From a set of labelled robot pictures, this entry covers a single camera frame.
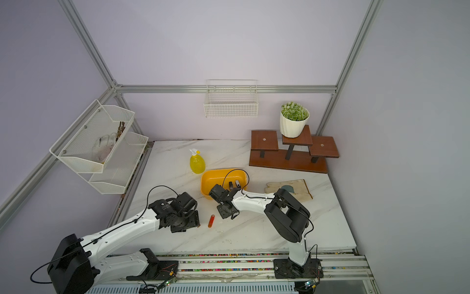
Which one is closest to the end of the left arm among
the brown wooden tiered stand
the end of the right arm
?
the end of the right arm

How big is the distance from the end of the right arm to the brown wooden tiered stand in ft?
1.10

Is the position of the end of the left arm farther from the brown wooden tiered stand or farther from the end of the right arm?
the brown wooden tiered stand

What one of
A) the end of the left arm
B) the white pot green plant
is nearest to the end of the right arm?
the end of the left arm

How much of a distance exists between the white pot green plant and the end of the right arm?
41cm

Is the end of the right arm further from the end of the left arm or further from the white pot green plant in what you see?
the white pot green plant

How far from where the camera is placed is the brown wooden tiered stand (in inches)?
37.0

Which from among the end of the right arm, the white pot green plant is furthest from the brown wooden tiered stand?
the end of the right arm

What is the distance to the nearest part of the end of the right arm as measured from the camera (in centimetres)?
66

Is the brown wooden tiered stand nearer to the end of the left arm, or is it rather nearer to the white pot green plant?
the white pot green plant

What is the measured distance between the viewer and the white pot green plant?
84cm

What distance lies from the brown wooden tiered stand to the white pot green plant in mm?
41

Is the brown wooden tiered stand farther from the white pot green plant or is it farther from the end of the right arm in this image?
the end of the right arm
